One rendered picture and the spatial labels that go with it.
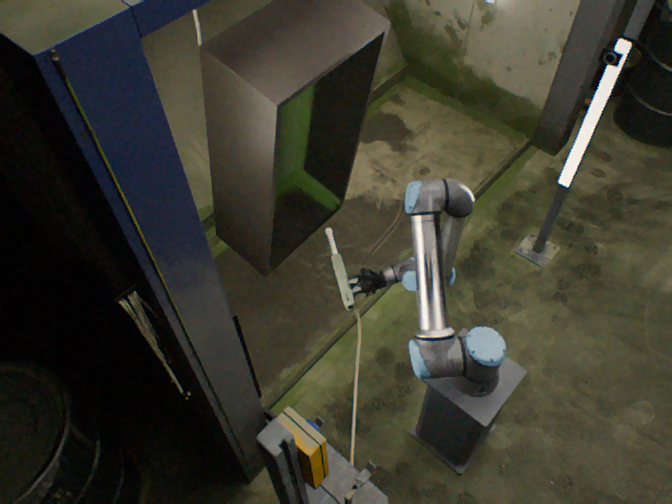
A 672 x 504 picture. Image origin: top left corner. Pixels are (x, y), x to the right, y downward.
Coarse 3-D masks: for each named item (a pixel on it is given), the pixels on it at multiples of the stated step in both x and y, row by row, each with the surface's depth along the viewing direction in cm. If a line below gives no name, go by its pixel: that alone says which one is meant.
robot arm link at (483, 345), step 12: (468, 336) 211; (480, 336) 211; (492, 336) 211; (468, 348) 208; (480, 348) 208; (492, 348) 208; (504, 348) 209; (468, 360) 209; (480, 360) 206; (492, 360) 206; (468, 372) 211; (480, 372) 212; (492, 372) 214
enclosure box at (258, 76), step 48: (288, 0) 205; (336, 0) 208; (240, 48) 190; (288, 48) 193; (336, 48) 196; (240, 96) 190; (288, 96) 182; (336, 96) 253; (240, 144) 212; (288, 144) 290; (336, 144) 276; (240, 192) 239; (288, 192) 310; (336, 192) 304; (240, 240) 273; (288, 240) 295
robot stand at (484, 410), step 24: (504, 360) 235; (432, 384) 229; (504, 384) 228; (432, 408) 245; (456, 408) 229; (480, 408) 223; (432, 432) 263; (456, 432) 244; (480, 432) 235; (456, 456) 261
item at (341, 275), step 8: (328, 232) 289; (328, 240) 287; (336, 256) 278; (336, 264) 275; (336, 272) 272; (344, 272) 271; (344, 280) 268; (344, 288) 266; (344, 296) 263; (352, 296) 264; (352, 304) 260
